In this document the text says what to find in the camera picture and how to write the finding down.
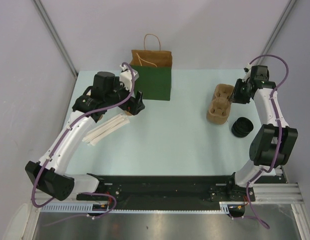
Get brown paper coffee cup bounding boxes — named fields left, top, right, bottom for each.
left=124, top=111, right=135, bottom=116

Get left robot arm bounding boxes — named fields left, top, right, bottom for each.
left=25, top=68, right=145, bottom=201

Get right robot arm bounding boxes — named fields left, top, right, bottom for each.
left=225, top=64, right=298, bottom=201

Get brown pulp cup carrier stack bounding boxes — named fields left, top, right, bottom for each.
left=206, top=83, right=234, bottom=125

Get white paper stick packets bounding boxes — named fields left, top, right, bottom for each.
left=82, top=113, right=130, bottom=146

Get black plastic lid stack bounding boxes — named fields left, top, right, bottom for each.
left=231, top=117, right=254, bottom=138

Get green paper bag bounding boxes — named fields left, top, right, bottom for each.
left=128, top=33, right=173, bottom=102

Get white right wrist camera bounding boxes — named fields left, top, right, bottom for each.
left=243, top=63, right=252, bottom=82

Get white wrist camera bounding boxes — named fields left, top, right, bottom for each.
left=243, top=63, right=252, bottom=82
left=119, top=66, right=132, bottom=91

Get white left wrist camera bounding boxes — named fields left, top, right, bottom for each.
left=119, top=66, right=132, bottom=91

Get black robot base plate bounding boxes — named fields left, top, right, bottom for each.
left=76, top=175, right=255, bottom=211

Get white cable duct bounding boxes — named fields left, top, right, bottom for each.
left=41, top=203, right=109, bottom=213

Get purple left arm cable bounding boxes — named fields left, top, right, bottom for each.
left=31, top=61, right=137, bottom=227

